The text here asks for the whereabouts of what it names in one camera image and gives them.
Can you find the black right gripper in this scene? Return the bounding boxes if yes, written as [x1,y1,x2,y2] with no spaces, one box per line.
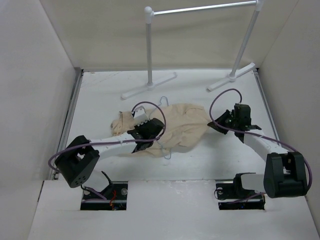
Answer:
[208,109,239,135]

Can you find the beige trousers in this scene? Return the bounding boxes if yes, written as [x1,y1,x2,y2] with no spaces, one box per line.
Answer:
[111,103,211,158]

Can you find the light blue clothes hanger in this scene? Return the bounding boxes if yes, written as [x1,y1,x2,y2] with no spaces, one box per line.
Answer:
[148,96,172,161]

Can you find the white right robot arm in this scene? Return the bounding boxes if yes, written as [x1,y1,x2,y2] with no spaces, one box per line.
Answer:
[208,103,308,198]

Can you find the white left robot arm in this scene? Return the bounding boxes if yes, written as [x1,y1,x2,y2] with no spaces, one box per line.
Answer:
[54,118,166,188]

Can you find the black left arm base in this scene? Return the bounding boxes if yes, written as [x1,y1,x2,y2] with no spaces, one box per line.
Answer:
[80,171,129,211]

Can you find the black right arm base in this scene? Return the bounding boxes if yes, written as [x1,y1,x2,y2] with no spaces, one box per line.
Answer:
[213,173,266,211]

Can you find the white clothes rack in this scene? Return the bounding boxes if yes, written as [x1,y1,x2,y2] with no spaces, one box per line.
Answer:
[120,0,265,100]

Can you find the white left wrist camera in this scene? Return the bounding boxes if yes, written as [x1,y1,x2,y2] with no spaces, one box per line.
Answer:
[131,106,150,126]

